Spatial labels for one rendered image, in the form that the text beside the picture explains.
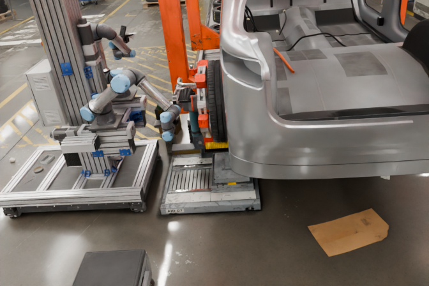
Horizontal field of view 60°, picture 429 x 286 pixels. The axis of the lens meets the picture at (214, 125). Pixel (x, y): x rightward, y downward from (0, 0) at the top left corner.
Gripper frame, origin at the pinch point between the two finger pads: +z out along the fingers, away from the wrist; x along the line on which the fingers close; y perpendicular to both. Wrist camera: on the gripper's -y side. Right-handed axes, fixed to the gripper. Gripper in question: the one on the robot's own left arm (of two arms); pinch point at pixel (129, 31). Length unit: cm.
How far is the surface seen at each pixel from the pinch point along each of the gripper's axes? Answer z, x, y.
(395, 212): -75, 262, 89
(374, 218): -88, 245, 89
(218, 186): -88, 120, 92
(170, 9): -31, 56, -35
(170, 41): -32, 56, -8
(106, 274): -202, 83, 79
